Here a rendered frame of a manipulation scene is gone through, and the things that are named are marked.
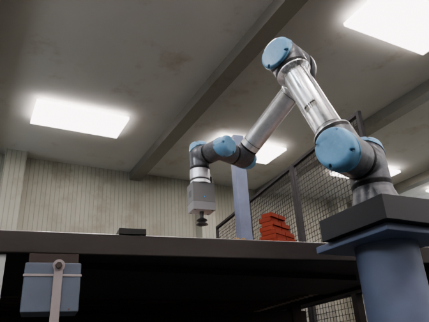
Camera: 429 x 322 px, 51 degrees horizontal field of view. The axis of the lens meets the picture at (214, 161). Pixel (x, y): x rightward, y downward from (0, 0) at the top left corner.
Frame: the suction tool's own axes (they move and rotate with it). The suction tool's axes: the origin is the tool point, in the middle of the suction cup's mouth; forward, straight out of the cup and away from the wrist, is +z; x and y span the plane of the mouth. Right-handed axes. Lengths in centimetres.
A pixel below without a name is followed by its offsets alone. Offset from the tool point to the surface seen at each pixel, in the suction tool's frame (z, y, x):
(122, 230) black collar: 10.2, 32.7, 21.8
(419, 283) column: 29, -36, 55
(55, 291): 27, 49, 23
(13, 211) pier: -177, 75, -553
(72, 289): 26, 45, 22
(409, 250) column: 21, -35, 55
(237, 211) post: -68, -101, -171
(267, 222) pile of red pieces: -23, -63, -61
